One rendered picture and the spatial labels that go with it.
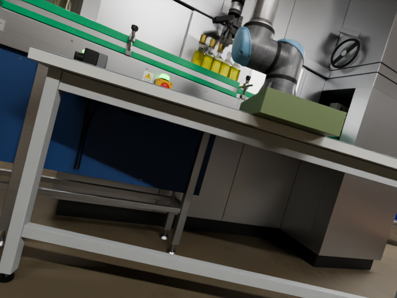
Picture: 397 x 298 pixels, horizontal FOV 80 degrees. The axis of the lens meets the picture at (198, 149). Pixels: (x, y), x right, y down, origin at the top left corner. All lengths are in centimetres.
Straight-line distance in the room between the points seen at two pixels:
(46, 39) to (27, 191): 57
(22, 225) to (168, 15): 122
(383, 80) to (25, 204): 201
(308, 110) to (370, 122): 114
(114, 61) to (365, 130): 155
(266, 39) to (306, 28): 116
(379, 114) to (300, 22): 83
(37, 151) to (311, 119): 86
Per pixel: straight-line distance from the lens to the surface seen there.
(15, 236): 100
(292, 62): 93
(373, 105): 191
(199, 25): 155
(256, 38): 88
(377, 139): 200
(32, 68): 115
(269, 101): 74
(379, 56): 198
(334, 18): 226
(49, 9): 118
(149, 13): 151
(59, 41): 113
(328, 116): 82
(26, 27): 116
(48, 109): 88
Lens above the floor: 63
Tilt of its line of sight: 3 degrees down
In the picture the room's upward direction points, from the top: 16 degrees clockwise
